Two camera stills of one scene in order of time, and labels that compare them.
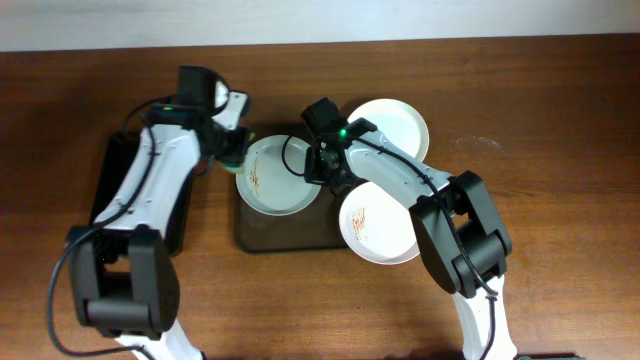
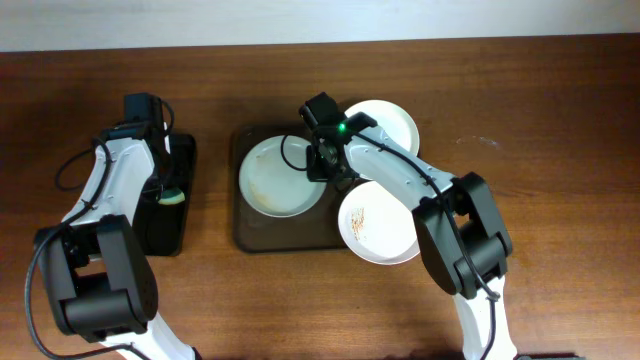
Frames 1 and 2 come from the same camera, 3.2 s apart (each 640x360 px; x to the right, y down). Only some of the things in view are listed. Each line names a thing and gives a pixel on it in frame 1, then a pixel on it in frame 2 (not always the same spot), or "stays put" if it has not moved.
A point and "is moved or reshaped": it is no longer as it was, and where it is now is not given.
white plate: [377, 227] stays put
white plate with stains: [273, 179] stays put
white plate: [397, 123] is moved or reshaped
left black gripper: [232, 151] to [163, 181]
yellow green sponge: [238, 168] is moved or reshaped
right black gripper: [322, 167] stays put
